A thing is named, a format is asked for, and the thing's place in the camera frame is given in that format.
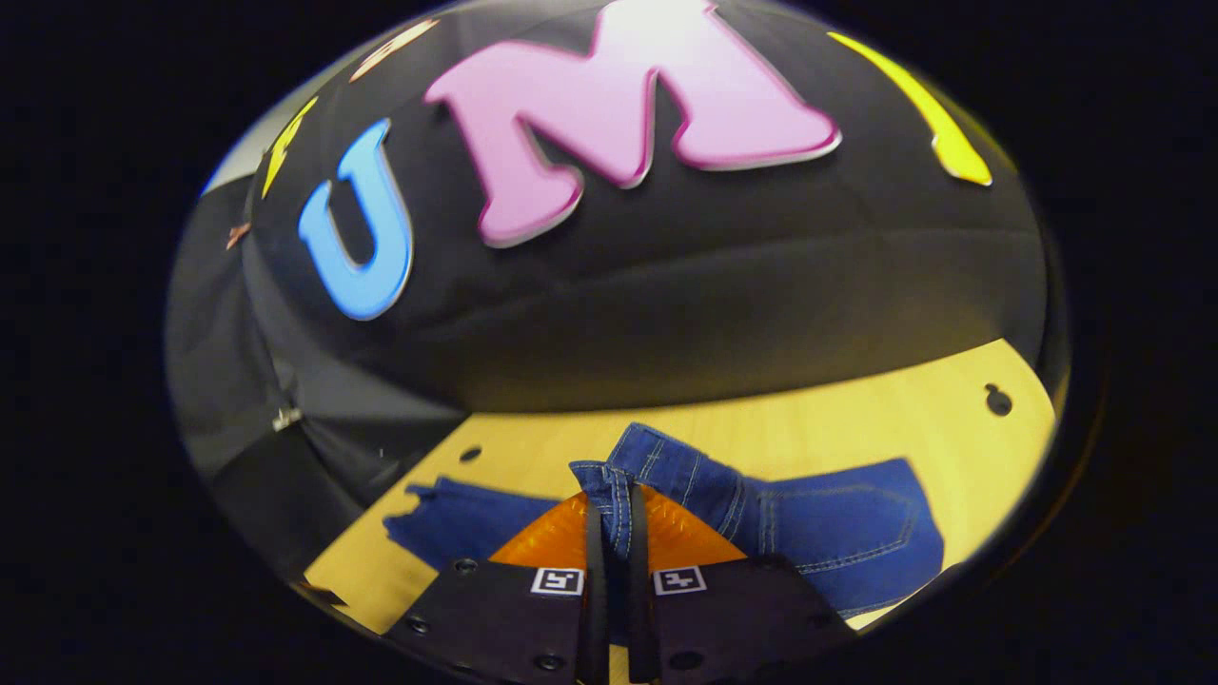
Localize blue denim jeans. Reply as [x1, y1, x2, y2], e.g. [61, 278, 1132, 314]
[383, 422, 946, 657]

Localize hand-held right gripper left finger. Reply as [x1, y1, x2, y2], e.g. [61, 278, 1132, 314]
[385, 490, 608, 684]

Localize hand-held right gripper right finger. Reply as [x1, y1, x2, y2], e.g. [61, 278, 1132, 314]
[626, 483, 857, 684]

